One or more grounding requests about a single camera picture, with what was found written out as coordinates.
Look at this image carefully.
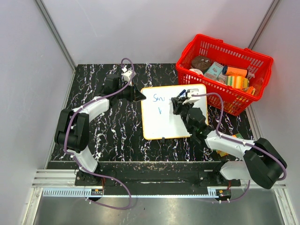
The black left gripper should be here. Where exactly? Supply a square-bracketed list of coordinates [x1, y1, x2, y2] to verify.
[115, 82, 146, 104]

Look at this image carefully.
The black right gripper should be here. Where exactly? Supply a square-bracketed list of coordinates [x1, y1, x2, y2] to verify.
[172, 97, 194, 133]

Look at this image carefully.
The yellow framed whiteboard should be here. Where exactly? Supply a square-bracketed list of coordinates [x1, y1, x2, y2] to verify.
[141, 84, 206, 140]

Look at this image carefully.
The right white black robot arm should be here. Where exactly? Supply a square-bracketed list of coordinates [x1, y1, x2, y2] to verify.
[171, 97, 287, 189]

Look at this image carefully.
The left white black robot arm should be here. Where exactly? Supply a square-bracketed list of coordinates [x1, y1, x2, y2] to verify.
[54, 70, 146, 185]

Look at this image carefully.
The white round lid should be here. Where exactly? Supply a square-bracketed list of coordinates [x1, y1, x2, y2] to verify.
[189, 68, 203, 75]

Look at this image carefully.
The brown round package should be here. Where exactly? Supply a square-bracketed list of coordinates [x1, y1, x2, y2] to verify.
[191, 55, 212, 71]

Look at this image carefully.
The teal white box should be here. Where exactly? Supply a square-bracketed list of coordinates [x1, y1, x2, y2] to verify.
[204, 62, 224, 80]

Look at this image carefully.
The orange blue can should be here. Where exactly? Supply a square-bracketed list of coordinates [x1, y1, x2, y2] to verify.
[222, 65, 248, 77]

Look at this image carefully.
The yellow green sponge pack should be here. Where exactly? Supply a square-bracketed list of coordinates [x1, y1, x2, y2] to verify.
[226, 75, 249, 90]

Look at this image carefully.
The orange sponge package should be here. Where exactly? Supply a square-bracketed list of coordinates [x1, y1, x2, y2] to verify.
[216, 133, 243, 157]

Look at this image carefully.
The red plastic shopping basket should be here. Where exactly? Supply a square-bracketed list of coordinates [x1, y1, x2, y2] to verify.
[176, 34, 274, 116]

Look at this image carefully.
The small orange box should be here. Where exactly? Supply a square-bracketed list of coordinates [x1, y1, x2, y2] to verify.
[243, 86, 256, 96]

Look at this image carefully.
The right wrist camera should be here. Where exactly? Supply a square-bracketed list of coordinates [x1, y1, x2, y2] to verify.
[183, 89, 201, 105]

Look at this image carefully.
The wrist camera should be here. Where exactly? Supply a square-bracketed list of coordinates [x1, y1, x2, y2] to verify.
[183, 89, 201, 105]
[121, 67, 136, 82]

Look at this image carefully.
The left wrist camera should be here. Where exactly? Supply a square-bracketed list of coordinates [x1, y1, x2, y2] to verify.
[121, 67, 136, 82]

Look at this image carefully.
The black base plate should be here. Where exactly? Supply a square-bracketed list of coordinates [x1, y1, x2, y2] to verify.
[75, 161, 241, 188]

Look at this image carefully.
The white slotted cable duct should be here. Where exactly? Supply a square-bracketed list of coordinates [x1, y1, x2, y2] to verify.
[43, 186, 225, 198]

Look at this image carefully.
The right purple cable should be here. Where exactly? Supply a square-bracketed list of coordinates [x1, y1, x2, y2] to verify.
[193, 92, 288, 203]

